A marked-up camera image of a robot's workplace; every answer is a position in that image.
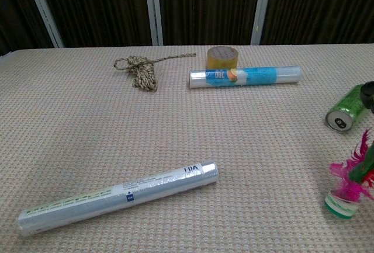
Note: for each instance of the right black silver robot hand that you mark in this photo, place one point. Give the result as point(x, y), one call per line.
point(368, 93)

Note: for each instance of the colourful feather shuttlecock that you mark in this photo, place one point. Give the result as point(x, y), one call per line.
point(344, 194)

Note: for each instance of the green drink can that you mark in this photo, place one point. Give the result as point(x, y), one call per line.
point(347, 112)

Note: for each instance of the cling film roll blue label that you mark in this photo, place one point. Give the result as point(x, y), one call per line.
point(245, 77)

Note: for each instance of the clear packing tape roll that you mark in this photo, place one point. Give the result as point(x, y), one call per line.
point(222, 58)

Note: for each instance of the beige woven tablecloth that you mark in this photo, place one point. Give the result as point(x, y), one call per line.
point(163, 136)

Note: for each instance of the silver foil roll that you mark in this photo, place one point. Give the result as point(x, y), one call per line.
point(117, 199)

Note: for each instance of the white metal frame post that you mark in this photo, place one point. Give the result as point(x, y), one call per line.
point(44, 10)
point(154, 9)
point(261, 9)

